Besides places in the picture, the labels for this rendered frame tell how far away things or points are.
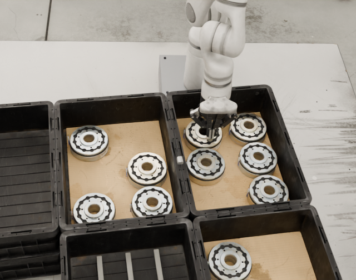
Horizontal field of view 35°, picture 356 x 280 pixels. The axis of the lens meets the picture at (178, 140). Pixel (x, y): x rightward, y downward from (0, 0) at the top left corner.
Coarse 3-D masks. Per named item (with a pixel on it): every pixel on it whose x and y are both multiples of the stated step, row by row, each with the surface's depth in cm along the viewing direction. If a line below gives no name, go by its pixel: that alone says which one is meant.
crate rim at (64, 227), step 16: (112, 96) 152; (128, 96) 153; (144, 96) 153; (160, 96) 153; (176, 160) 140; (176, 176) 137; (64, 208) 129; (64, 224) 127; (80, 224) 127; (96, 224) 127; (112, 224) 127
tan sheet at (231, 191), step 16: (256, 112) 165; (224, 128) 161; (224, 144) 157; (224, 160) 154; (224, 176) 150; (240, 176) 151; (192, 192) 146; (208, 192) 147; (224, 192) 147; (240, 192) 147; (208, 208) 144
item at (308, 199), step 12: (264, 84) 159; (168, 96) 153; (276, 108) 153; (180, 144) 143; (288, 144) 146; (300, 168) 141; (300, 180) 139; (192, 204) 132; (252, 204) 133; (264, 204) 133; (276, 204) 134; (288, 204) 134; (300, 204) 134; (192, 216) 131
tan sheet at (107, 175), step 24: (120, 144) 155; (144, 144) 155; (72, 168) 149; (96, 168) 149; (120, 168) 150; (72, 192) 144; (96, 192) 144; (120, 192) 145; (168, 192) 146; (72, 216) 140; (120, 216) 140
